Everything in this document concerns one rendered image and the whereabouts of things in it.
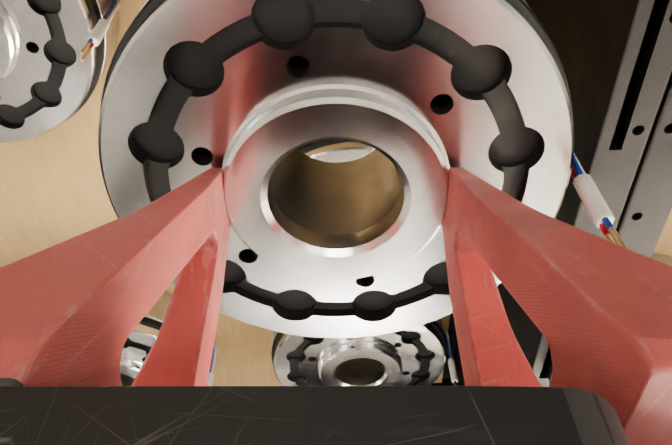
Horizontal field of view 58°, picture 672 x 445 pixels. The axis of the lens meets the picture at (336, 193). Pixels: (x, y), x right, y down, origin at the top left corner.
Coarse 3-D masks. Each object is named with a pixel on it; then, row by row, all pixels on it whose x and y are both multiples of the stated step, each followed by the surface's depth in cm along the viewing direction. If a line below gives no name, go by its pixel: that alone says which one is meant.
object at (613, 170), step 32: (640, 0) 14; (640, 32) 15; (608, 64) 16; (640, 64) 17; (608, 96) 16; (640, 96) 16; (608, 128) 17; (640, 128) 17; (608, 160) 17; (576, 192) 19; (608, 192) 18; (576, 224) 19; (544, 352) 24; (544, 384) 25
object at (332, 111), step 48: (288, 96) 12; (336, 96) 11; (384, 96) 12; (240, 144) 12; (288, 144) 12; (384, 144) 12; (432, 144) 12; (240, 192) 13; (432, 192) 13; (288, 240) 13; (336, 240) 14; (384, 240) 13
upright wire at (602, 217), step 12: (576, 168) 14; (576, 180) 13; (588, 180) 13; (588, 192) 13; (588, 204) 13; (600, 204) 12; (600, 216) 12; (612, 216) 12; (600, 228) 12; (612, 228) 12; (612, 240) 12
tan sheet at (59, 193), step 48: (144, 0) 24; (96, 96) 27; (0, 144) 29; (48, 144) 29; (96, 144) 29; (0, 192) 30; (48, 192) 30; (96, 192) 31; (0, 240) 33; (48, 240) 33; (240, 336) 39; (240, 384) 42
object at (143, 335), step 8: (136, 328) 33; (144, 328) 33; (152, 328) 33; (128, 336) 33; (136, 336) 33; (144, 336) 33; (152, 336) 33; (128, 344) 34; (136, 344) 34; (144, 344) 34; (152, 344) 34; (128, 352) 34; (136, 352) 34; (144, 352) 34; (136, 360) 35; (144, 360) 35
